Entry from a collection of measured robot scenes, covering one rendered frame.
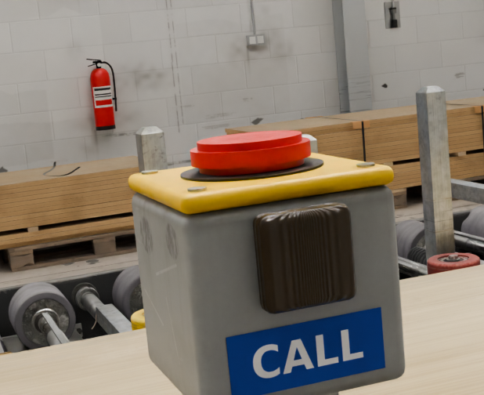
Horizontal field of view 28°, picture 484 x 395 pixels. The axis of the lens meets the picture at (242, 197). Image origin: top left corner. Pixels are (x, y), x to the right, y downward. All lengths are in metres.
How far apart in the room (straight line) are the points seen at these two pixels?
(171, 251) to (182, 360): 0.04
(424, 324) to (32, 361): 0.49
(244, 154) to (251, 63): 7.64
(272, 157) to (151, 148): 1.12
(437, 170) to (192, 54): 6.24
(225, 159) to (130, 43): 7.35
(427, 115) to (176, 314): 1.31
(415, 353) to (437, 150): 0.55
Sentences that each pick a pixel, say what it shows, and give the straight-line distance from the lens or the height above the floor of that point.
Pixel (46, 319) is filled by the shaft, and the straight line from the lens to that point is 1.77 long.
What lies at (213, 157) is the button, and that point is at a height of 1.23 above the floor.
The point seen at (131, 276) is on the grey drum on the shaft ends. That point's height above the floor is 0.85.
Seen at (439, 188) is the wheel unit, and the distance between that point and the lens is 1.62.
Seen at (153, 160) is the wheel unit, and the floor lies 1.11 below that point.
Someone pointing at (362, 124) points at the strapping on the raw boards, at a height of 0.64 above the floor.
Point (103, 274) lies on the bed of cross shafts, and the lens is 1.98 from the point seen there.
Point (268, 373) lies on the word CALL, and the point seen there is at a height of 1.16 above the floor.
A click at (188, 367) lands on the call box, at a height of 1.17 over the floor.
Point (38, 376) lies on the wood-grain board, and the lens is 1.20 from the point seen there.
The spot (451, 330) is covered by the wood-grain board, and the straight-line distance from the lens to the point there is 1.22.
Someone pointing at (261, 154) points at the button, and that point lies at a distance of 0.31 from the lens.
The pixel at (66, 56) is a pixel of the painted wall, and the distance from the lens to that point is 7.56.
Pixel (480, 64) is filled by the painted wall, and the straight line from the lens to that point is 8.92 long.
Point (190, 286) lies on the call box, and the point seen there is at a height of 1.19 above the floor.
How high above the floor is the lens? 1.26
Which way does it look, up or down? 9 degrees down
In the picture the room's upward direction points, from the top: 5 degrees counter-clockwise
